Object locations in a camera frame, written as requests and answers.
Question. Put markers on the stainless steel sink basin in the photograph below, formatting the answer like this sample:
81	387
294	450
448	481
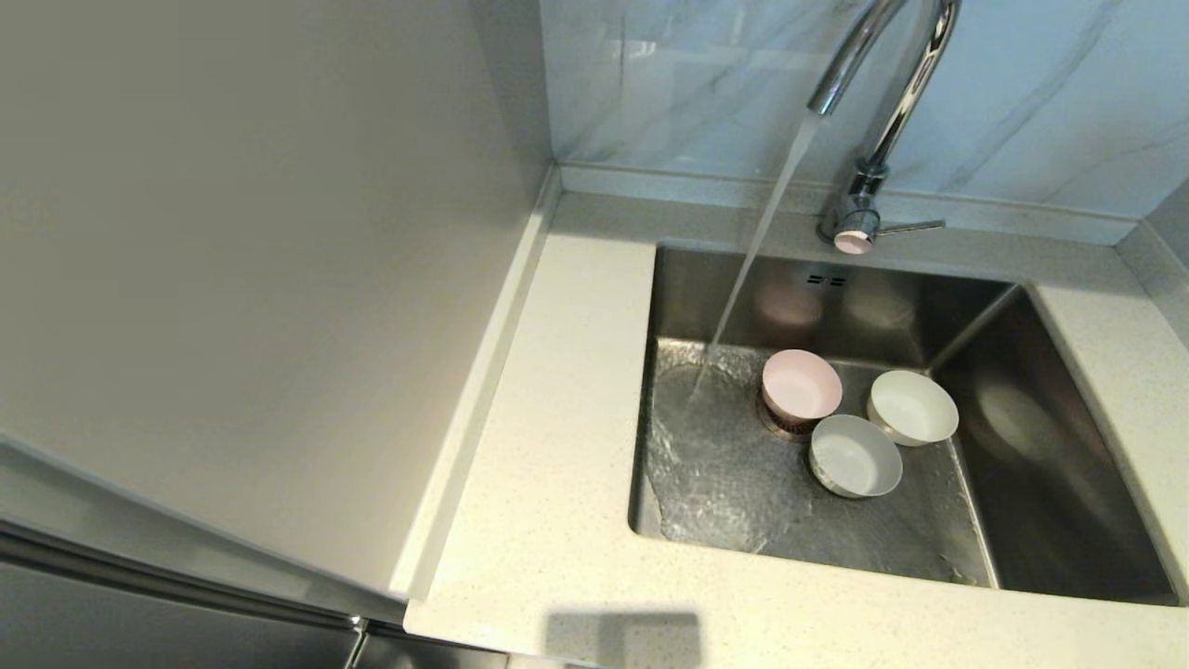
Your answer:
1022	520

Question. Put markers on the stainless steel appliance front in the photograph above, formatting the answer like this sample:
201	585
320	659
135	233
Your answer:
139	623

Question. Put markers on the round metal sink drain strainer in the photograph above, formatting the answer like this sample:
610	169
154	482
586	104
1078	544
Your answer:
783	428

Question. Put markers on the chrome gooseneck faucet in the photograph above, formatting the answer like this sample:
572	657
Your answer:
906	93

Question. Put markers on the large white cabinet side panel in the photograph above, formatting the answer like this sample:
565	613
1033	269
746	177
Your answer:
232	279

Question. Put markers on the white bowl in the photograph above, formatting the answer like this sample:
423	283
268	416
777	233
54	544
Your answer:
913	406

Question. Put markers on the pale grey bowl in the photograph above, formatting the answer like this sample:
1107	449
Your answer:
855	457

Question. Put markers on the pink bowl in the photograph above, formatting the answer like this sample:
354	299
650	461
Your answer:
802	384

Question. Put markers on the running water stream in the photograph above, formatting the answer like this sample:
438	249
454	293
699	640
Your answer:
762	232

